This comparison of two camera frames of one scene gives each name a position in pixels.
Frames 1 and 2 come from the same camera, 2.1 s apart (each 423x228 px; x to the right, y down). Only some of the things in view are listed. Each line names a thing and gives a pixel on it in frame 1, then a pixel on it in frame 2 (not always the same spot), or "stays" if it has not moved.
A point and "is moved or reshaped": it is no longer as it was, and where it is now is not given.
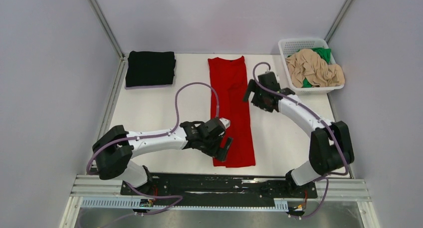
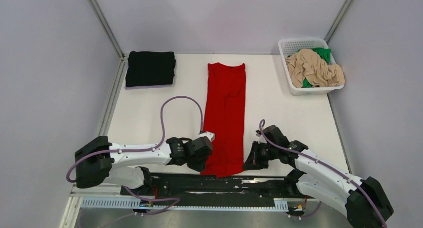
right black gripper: x=253 y=87 to x=253 y=162
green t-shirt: x=324 y=53 stays
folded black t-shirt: x=150 y=68 stays
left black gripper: x=222 y=152 to x=201 y=166
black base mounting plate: x=218 y=187 stays
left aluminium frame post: x=95 y=8 stays
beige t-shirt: x=305 y=64 stays
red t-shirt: x=228 y=76 is moved or reshaped
